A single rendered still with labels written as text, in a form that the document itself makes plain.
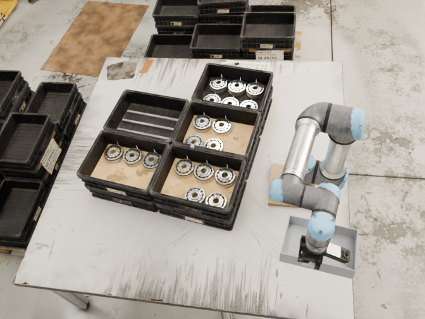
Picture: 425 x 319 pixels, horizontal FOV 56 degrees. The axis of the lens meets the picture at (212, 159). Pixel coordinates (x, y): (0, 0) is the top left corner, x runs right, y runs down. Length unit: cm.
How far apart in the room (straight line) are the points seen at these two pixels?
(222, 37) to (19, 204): 200
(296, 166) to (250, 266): 72
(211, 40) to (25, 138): 161
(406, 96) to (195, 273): 237
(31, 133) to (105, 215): 107
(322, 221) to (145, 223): 110
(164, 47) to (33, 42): 161
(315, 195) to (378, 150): 195
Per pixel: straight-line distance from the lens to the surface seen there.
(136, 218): 212
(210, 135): 215
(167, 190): 200
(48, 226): 229
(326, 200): 129
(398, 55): 394
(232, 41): 337
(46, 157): 290
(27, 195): 303
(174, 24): 362
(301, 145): 142
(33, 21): 497
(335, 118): 153
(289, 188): 129
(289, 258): 155
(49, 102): 333
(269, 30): 328
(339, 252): 142
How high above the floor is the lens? 252
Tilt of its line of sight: 55 degrees down
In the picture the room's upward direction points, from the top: 11 degrees counter-clockwise
